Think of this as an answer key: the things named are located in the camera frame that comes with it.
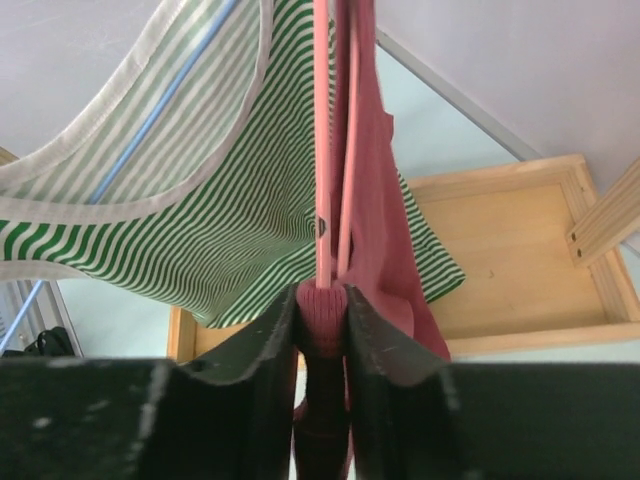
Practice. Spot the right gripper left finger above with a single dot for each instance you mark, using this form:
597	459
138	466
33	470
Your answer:
225	415

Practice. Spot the green striped garment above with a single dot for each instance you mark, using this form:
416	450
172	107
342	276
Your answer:
214	212

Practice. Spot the red tank top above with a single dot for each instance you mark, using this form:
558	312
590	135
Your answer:
369	227

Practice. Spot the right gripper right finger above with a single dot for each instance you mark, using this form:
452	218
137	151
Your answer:
417	416

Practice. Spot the blue hanger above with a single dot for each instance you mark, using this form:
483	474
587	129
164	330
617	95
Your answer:
221	17

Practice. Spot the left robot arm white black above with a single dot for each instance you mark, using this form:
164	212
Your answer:
52	343

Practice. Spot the pink wire hanger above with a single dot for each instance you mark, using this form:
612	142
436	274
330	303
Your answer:
324	277

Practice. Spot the wooden clothes rack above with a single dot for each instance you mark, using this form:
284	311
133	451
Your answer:
497	268

